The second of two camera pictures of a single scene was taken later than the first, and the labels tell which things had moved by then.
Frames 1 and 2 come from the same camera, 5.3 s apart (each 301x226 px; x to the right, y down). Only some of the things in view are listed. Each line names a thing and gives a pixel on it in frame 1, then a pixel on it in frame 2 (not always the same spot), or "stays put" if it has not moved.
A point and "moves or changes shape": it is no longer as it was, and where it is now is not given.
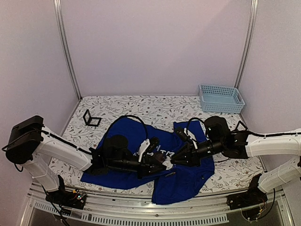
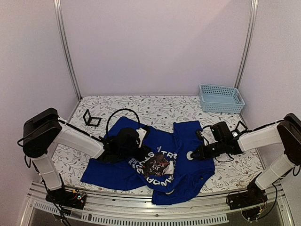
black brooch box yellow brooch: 91,121 stays put
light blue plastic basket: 220,99 stays put
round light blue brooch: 168,163 moves or changes shape
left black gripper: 145,168 -> 144,154
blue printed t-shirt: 176,185 stays put
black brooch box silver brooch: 241,126 stays put
